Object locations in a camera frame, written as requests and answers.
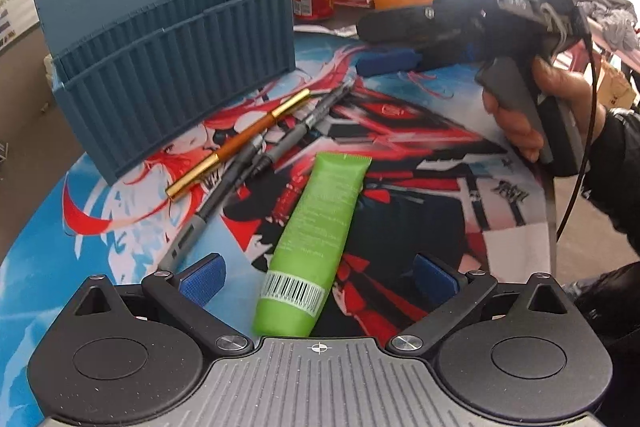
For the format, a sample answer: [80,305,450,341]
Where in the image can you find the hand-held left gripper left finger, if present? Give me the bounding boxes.
[72,253,253,355]

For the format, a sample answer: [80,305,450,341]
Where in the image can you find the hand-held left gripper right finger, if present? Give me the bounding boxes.
[387,253,568,356]

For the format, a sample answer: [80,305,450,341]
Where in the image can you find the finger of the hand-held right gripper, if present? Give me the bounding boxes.
[356,48,481,76]

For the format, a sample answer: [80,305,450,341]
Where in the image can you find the black textured case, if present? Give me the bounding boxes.
[356,0,488,45]

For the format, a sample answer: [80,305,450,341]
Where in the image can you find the green tube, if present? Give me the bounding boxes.
[251,152,373,338]

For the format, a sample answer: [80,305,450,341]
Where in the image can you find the gold and orange pen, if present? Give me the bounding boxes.
[165,88,312,200]

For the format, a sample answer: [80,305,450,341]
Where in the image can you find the blue ribbed container box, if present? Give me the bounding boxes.
[31,0,297,186]

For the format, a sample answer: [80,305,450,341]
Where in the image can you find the person's right forearm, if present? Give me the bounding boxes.
[582,107,640,258]

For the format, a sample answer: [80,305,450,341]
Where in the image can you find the person's right hand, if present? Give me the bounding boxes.
[482,57,608,162]

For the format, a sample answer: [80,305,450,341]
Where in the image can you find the grey pen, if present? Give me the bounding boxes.
[250,79,358,178]
[156,92,351,273]

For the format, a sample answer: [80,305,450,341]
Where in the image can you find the grey cloth pile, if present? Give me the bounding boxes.
[570,0,640,52]

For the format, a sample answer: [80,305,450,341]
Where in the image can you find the printed desk mat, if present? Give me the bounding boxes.
[0,22,558,427]

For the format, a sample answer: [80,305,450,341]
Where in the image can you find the cardboard box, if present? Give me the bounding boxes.
[597,57,640,110]

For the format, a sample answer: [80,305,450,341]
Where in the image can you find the person's dark jacket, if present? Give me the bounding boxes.
[562,259,640,427]

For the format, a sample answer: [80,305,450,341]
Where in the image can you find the black cable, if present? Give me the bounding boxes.
[555,22,601,240]

